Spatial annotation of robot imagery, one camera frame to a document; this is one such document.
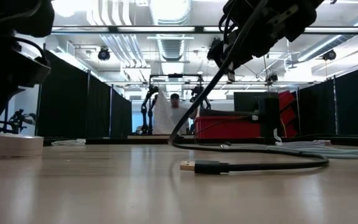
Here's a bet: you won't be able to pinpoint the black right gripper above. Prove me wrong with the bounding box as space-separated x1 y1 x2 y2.
222 0 326 72

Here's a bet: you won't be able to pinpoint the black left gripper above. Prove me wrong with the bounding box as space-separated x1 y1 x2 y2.
0 36 52 125

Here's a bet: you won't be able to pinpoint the white power strip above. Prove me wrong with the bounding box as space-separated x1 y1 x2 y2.
0 131 45 158

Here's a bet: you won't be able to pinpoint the black charging tower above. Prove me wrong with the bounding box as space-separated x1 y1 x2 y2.
257 96 282 139

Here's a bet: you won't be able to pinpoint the long black USB cable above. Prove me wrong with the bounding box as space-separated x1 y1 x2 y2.
167 60 330 175

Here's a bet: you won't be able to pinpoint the light blue USB cable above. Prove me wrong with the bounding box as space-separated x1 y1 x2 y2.
221 142 358 160

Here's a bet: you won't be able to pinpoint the black monitor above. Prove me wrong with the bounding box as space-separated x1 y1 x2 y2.
233 91 279 113

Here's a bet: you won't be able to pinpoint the black partition panel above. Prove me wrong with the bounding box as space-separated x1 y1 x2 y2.
297 63 358 138
37 49 133 140

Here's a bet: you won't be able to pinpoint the red stacked crates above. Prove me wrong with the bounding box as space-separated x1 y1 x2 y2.
277 90 299 138

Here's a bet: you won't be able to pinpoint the red storage bin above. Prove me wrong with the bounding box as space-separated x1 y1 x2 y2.
193 115 262 140

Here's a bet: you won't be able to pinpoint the person in grey shirt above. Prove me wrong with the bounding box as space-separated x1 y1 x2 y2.
152 91 183 136

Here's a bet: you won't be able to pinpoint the white ceiling pipes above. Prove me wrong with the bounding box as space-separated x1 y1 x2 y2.
85 0 151 69

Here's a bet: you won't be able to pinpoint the black overhead crossbeam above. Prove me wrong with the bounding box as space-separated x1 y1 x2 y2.
50 26 358 35

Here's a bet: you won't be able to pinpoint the silver ventilation duct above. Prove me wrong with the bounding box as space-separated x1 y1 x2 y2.
147 0 194 63

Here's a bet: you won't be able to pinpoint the black aluminium table frame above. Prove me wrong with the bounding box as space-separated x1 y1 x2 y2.
44 136 358 147

